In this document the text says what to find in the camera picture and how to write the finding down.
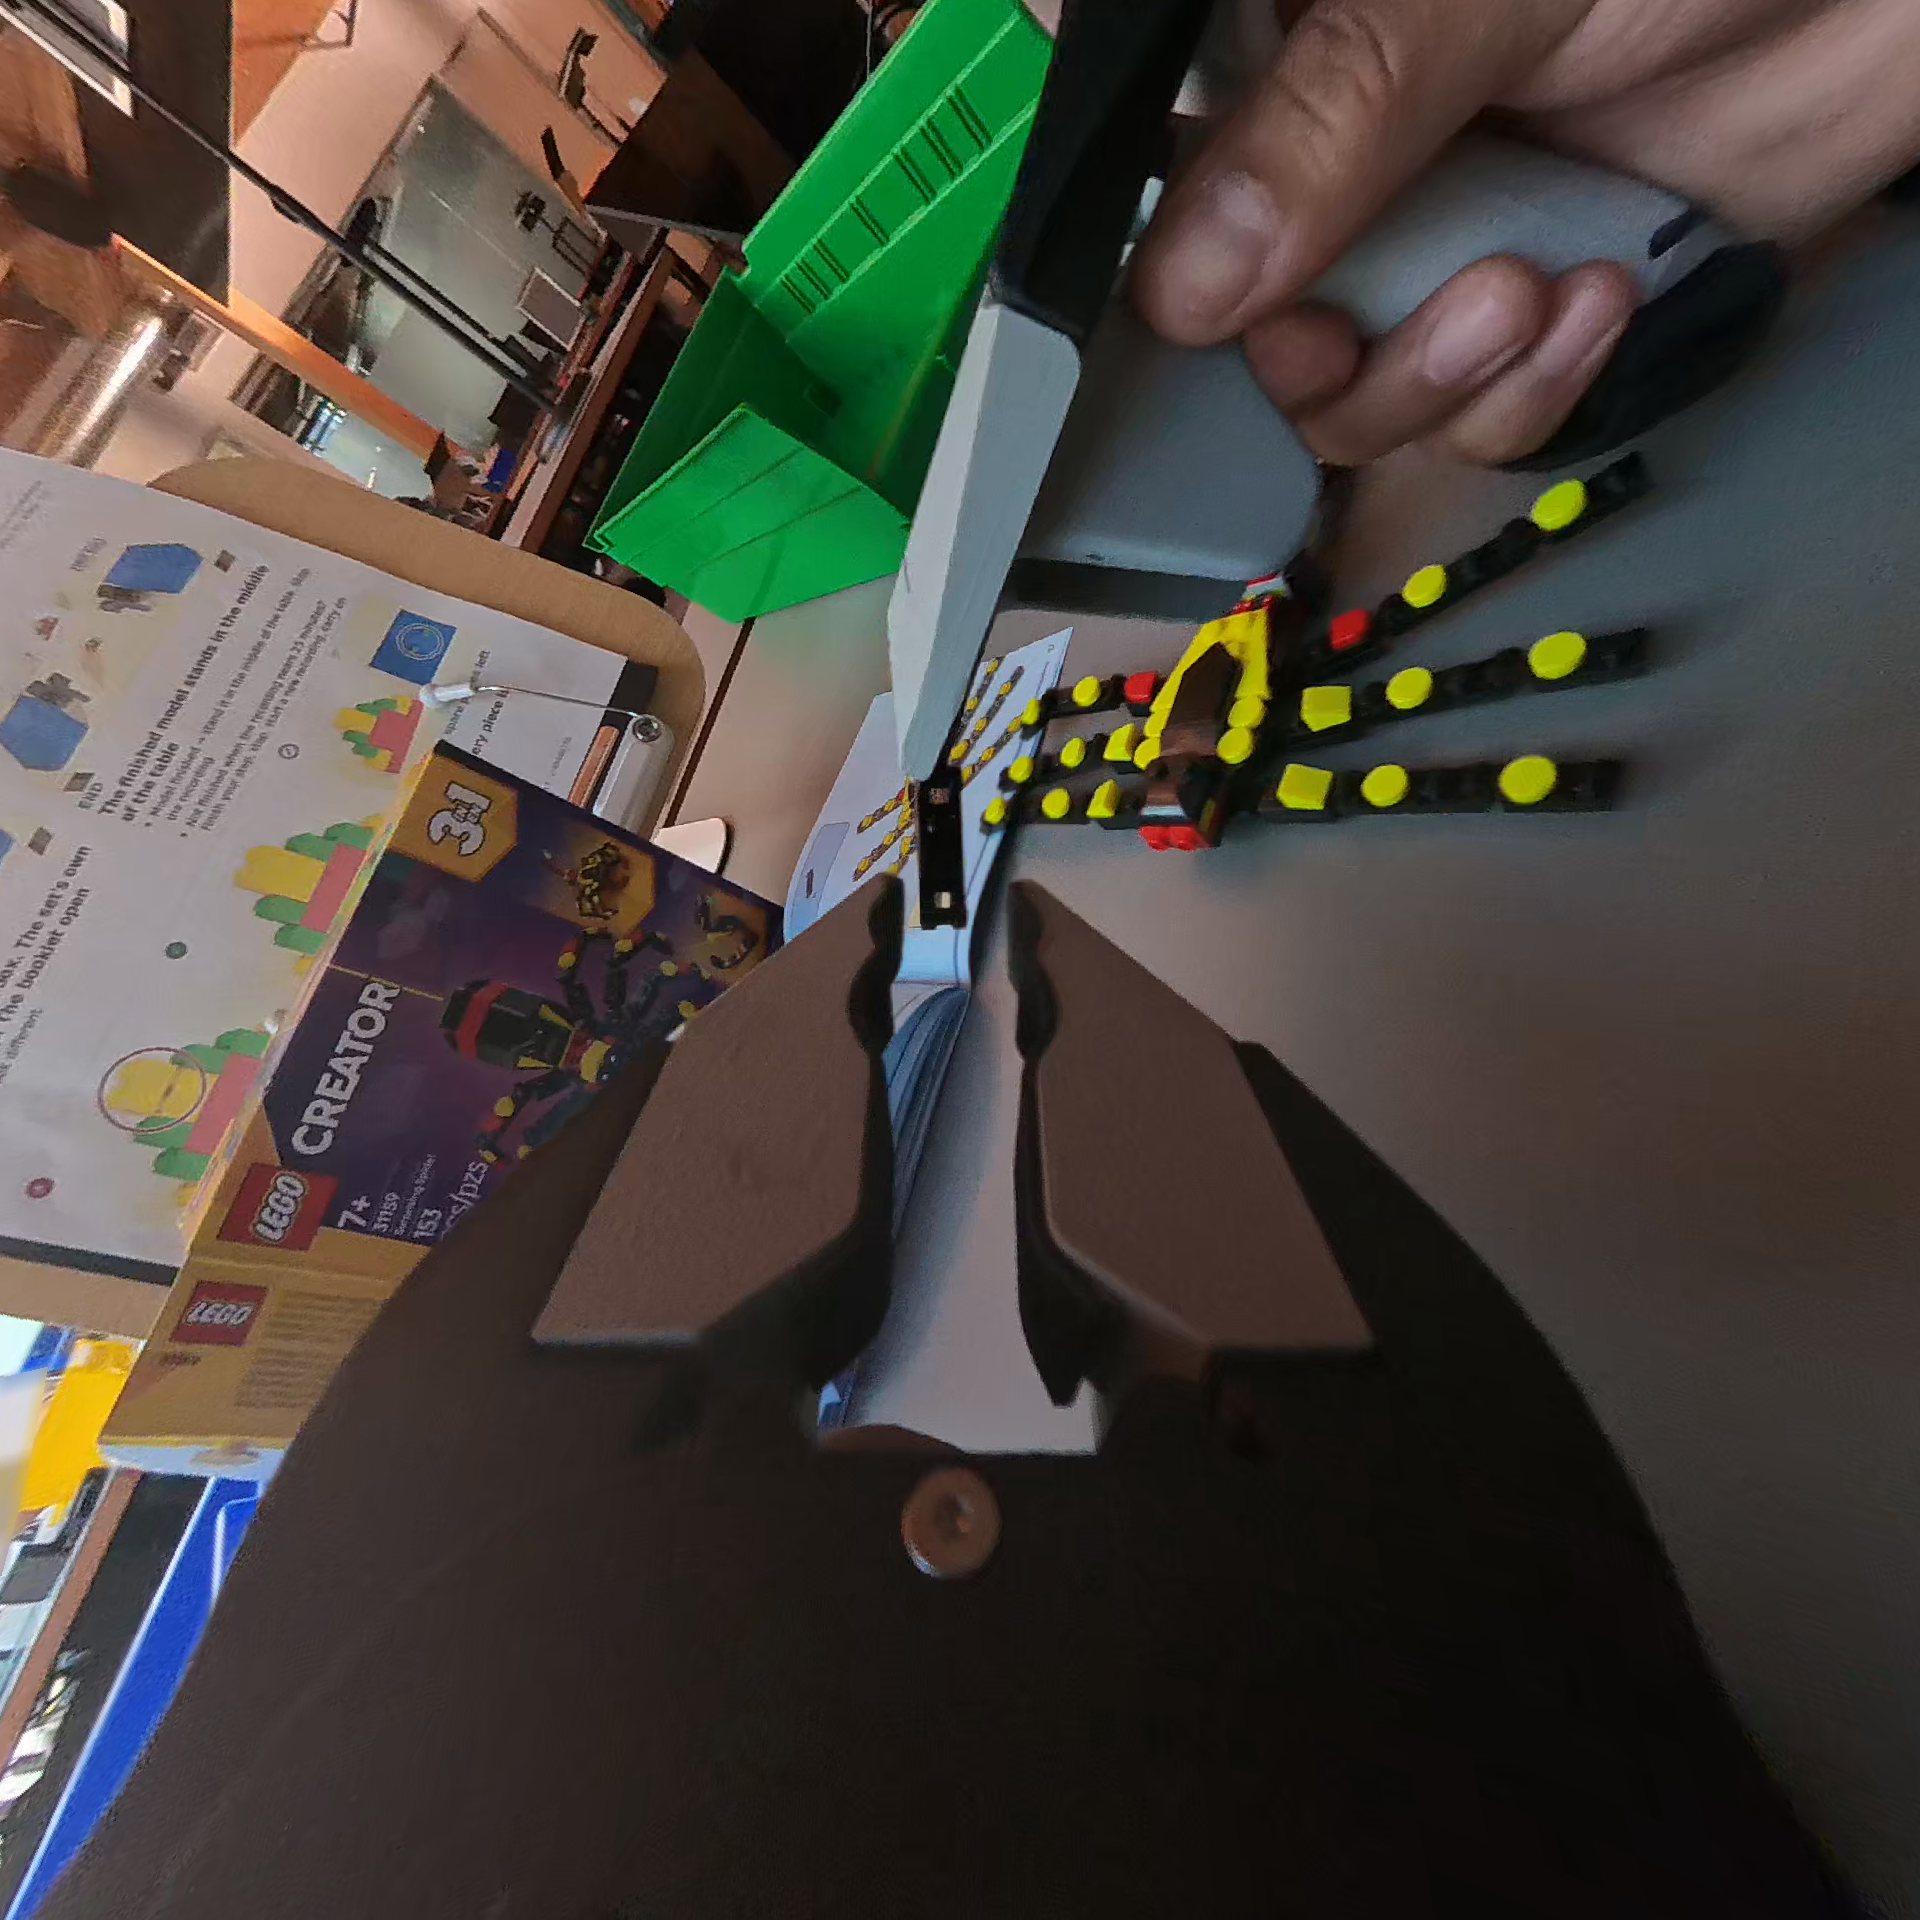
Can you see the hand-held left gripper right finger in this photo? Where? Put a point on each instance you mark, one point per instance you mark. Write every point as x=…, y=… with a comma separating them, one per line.
x=1172, y=1185

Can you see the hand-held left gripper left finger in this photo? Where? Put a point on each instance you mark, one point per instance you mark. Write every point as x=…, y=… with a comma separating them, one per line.
x=721, y=1185

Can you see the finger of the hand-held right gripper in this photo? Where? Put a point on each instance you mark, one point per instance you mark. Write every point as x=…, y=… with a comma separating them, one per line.
x=975, y=524

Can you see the black yellow lego spider model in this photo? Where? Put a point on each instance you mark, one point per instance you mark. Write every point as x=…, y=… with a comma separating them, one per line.
x=1202, y=720

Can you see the black lego bar piece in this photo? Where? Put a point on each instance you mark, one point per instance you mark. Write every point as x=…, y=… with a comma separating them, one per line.
x=941, y=854

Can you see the open lego instruction booklet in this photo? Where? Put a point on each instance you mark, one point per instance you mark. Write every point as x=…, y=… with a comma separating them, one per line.
x=827, y=901

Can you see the purple yellow lego set box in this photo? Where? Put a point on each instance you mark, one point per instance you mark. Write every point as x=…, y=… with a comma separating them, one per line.
x=421, y=974

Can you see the person's right hand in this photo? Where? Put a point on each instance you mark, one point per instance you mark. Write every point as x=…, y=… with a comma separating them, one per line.
x=1500, y=76

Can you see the green plastic bin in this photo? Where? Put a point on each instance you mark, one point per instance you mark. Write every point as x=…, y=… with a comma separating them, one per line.
x=810, y=494

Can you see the wooden clipboard stand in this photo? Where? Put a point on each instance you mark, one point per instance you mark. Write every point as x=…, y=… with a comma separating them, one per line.
x=669, y=675

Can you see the dark flat panel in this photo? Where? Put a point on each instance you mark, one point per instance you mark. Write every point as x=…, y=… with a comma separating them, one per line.
x=705, y=149

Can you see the metal clipboard clip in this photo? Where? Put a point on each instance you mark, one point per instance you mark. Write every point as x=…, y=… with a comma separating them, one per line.
x=639, y=763

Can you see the blue plastic bin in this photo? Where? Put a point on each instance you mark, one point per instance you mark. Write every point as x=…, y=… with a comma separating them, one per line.
x=195, y=1558

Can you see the yellow container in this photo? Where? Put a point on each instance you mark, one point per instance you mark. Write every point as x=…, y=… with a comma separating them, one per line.
x=76, y=1424

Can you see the printed instruction sheet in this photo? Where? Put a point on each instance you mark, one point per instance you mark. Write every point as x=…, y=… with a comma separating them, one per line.
x=181, y=749

